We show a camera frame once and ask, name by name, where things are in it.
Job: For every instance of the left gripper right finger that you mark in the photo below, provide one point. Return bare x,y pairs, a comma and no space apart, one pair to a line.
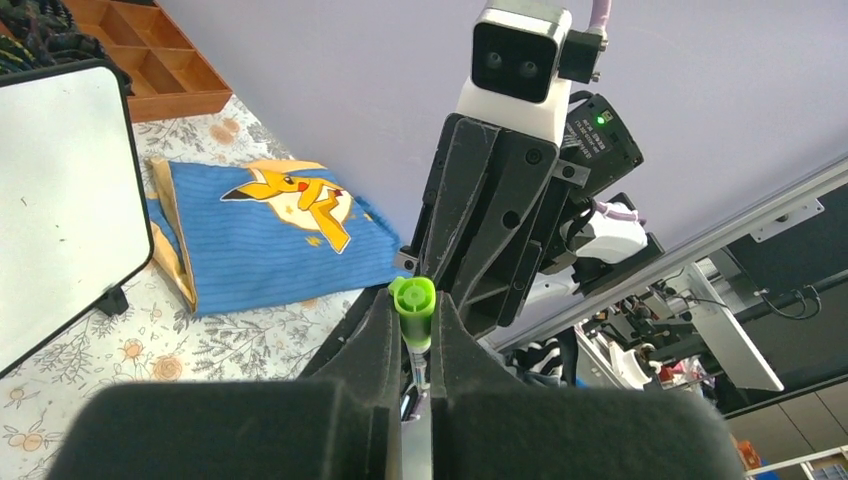
487,424

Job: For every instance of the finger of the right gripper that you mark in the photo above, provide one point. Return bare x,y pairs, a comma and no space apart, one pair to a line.
505,238
454,183

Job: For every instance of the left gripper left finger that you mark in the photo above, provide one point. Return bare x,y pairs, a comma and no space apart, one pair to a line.
342,422

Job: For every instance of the green capped marker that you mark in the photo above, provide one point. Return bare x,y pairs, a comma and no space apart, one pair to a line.
414,300

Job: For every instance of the small whiteboard black frame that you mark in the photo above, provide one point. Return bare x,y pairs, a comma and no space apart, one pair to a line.
74,222

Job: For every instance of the floral table mat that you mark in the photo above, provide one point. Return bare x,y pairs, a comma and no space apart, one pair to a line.
156,339

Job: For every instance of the blue pikachu cloth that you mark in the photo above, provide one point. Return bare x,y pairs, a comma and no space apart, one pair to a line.
265,234

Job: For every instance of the orange compartment tray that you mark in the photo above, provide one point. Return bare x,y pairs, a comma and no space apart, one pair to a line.
170,78

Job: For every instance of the black item in tray middle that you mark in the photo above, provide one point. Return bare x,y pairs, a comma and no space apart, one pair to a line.
42,34

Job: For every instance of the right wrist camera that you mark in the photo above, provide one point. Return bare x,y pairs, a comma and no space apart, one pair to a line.
525,58

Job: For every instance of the right aluminium frame post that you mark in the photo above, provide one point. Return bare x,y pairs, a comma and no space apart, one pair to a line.
815,183

